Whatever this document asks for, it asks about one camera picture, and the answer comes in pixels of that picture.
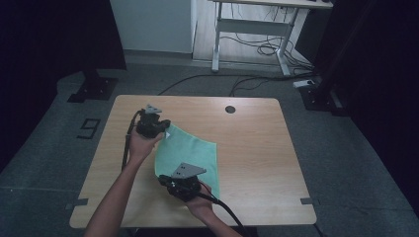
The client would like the green cloth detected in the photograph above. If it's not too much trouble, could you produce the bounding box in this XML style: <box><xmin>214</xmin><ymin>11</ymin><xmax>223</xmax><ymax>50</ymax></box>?
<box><xmin>154</xmin><ymin>122</ymin><xmax>221</xmax><ymax>200</ymax></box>

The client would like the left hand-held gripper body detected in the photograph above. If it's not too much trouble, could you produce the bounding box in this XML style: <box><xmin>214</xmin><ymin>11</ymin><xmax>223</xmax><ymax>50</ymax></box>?
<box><xmin>135</xmin><ymin>104</ymin><xmax>165</xmax><ymax>139</ymax></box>

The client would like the tangle of black cables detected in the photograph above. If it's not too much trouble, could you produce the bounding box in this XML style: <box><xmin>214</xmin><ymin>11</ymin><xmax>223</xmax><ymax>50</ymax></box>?
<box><xmin>219</xmin><ymin>3</ymin><xmax>314</xmax><ymax>72</ymax></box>

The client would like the person's right hand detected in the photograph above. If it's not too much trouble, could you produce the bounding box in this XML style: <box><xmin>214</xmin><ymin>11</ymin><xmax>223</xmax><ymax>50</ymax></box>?
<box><xmin>183</xmin><ymin>181</ymin><xmax>215</xmax><ymax>221</ymax></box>

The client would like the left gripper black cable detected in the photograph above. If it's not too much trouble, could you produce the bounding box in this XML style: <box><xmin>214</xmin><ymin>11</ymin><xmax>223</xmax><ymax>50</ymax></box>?
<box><xmin>121</xmin><ymin>110</ymin><xmax>143</xmax><ymax>173</ymax></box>

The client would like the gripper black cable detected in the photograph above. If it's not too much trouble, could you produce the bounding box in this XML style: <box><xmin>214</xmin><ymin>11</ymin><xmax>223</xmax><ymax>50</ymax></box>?
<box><xmin>196</xmin><ymin>181</ymin><xmax>249</xmax><ymax>237</ymax></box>
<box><xmin>121</xmin><ymin>110</ymin><xmax>143</xmax><ymax>173</ymax></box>

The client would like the black tape floor mark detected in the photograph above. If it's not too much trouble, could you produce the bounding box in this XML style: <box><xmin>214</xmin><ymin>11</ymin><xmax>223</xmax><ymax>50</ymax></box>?
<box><xmin>76</xmin><ymin>118</ymin><xmax>102</xmax><ymax>140</ymax></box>

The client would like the white desk frame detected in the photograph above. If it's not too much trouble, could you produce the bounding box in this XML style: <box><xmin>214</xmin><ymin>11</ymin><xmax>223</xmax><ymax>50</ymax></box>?
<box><xmin>209</xmin><ymin>0</ymin><xmax>334</xmax><ymax>77</ymax></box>

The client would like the person's left hand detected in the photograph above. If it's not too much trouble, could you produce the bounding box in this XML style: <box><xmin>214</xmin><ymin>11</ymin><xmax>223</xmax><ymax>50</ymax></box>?
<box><xmin>127</xmin><ymin>128</ymin><xmax>165</xmax><ymax>166</ymax></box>

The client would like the black stand base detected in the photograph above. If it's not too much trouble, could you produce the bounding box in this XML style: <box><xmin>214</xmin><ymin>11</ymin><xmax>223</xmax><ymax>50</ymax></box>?
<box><xmin>298</xmin><ymin>81</ymin><xmax>351</xmax><ymax>117</ymax></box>
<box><xmin>66</xmin><ymin>68</ymin><xmax>120</xmax><ymax>104</ymax></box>

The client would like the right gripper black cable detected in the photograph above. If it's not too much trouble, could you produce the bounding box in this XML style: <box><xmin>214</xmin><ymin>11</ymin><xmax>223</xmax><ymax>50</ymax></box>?
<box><xmin>196</xmin><ymin>181</ymin><xmax>249</xmax><ymax>237</ymax></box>

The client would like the long black floor cable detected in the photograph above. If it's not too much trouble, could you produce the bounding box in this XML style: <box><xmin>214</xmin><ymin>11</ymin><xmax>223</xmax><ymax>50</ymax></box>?
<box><xmin>157</xmin><ymin>73</ymin><xmax>319</xmax><ymax>98</ymax></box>

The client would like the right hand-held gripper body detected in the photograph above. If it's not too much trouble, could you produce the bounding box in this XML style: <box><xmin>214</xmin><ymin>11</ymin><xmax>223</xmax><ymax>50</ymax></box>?
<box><xmin>164</xmin><ymin>162</ymin><xmax>208</xmax><ymax>202</ymax></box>

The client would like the dark curtain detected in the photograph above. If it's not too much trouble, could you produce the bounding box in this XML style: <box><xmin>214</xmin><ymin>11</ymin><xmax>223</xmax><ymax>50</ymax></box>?
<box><xmin>310</xmin><ymin>0</ymin><xmax>419</xmax><ymax>220</ymax></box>
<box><xmin>0</xmin><ymin>0</ymin><xmax>128</xmax><ymax>173</ymax></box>

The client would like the white power strip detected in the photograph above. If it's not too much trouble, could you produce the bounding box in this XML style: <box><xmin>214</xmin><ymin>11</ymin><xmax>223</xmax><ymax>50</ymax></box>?
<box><xmin>293</xmin><ymin>79</ymin><xmax>316</xmax><ymax>89</ymax></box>

